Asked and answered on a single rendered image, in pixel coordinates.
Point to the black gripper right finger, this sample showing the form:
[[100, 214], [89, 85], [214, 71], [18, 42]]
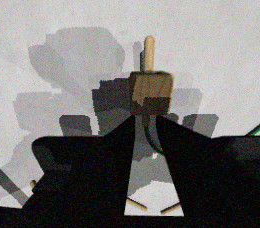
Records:
[[196, 163]]

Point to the dark green string with wooden stick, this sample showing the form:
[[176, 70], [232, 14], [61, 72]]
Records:
[[149, 48]]

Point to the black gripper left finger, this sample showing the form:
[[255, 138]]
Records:
[[111, 154]]

